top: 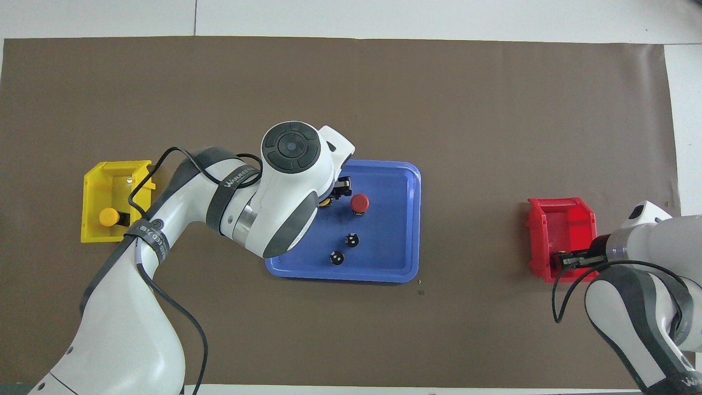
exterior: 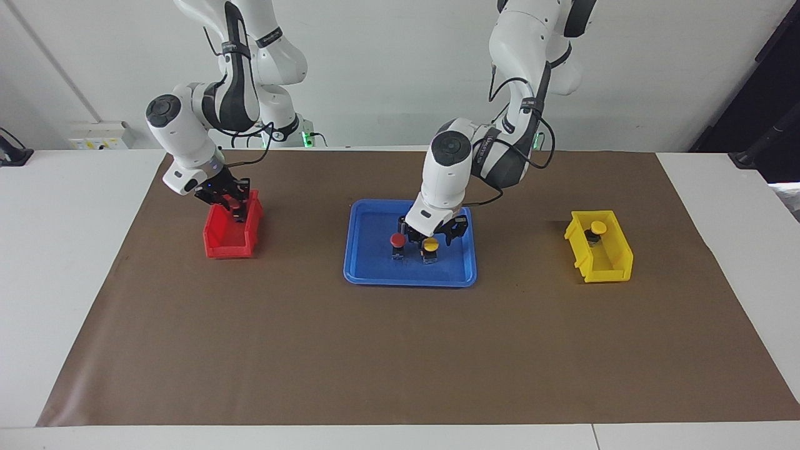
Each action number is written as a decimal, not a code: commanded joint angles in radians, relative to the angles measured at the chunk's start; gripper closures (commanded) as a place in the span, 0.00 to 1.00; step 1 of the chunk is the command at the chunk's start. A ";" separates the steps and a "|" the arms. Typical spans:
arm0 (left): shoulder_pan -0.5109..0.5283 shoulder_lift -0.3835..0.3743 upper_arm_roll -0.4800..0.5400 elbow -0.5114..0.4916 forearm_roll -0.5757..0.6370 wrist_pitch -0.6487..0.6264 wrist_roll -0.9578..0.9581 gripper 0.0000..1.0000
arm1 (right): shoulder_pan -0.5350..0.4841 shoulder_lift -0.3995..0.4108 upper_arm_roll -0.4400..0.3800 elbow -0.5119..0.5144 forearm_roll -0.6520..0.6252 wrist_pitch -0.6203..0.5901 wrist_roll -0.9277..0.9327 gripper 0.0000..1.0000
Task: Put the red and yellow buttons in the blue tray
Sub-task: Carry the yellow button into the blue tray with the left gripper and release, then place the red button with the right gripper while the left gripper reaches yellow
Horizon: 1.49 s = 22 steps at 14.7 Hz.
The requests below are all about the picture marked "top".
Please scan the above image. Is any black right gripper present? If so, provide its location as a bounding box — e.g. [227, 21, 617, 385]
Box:
[559, 250, 597, 270]

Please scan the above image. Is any blue plastic tray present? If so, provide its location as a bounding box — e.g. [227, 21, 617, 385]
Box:
[265, 159, 422, 284]

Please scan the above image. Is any red plastic bin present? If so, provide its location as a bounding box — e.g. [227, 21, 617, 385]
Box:
[525, 197, 601, 284]

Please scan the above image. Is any brown paper table mat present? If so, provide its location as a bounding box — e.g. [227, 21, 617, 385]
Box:
[0, 36, 697, 390]

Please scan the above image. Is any yellow plastic bin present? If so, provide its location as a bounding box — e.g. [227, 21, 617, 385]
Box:
[81, 160, 157, 244]

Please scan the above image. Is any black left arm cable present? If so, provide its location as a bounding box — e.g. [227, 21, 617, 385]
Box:
[127, 146, 265, 395]

